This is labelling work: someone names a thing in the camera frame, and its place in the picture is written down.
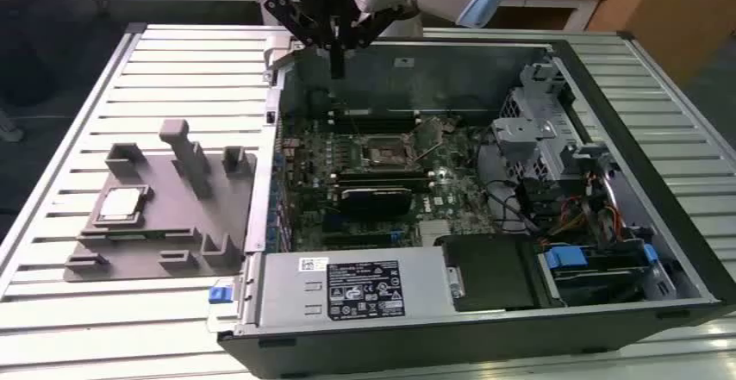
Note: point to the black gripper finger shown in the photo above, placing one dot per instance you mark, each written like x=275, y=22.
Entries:
x=290, y=24
x=368, y=31

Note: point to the silver CPU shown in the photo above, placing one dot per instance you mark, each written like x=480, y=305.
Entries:
x=120, y=203

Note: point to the CPU socket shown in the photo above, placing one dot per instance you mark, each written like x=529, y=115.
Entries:
x=380, y=153

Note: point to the grey metal drive cage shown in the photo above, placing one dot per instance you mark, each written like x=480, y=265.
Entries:
x=520, y=134

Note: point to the green motherboard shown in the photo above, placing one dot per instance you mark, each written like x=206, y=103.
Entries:
x=460, y=173

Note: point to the black graphics card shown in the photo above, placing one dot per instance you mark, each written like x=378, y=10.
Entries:
x=374, y=202

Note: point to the silver chipset heat sink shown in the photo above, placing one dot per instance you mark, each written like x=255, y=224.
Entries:
x=436, y=230

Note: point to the grey parts rack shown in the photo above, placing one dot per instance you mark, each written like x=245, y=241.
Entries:
x=167, y=225

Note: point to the wooden cabinet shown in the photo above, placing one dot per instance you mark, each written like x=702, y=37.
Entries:
x=679, y=18

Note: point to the pale furniture foot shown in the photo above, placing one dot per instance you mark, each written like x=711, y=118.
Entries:
x=8, y=130

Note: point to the green RAM stick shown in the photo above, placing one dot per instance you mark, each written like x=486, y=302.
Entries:
x=138, y=234

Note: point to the black plastic shroud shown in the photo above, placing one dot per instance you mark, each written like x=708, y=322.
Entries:
x=494, y=272

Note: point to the blue disk carrier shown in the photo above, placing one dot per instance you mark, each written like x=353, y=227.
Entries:
x=567, y=258

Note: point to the silver power supply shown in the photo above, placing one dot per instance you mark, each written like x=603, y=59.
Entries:
x=287, y=298

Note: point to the blue case latch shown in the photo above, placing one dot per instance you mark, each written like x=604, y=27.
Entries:
x=221, y=294

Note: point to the small blue carrier tab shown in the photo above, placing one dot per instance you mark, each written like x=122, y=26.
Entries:
x=651, y=254

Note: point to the black PC case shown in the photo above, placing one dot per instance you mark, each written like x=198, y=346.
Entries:
x=402, y=345

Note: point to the metal disk bay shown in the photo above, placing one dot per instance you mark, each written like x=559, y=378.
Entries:
x=661, y=287

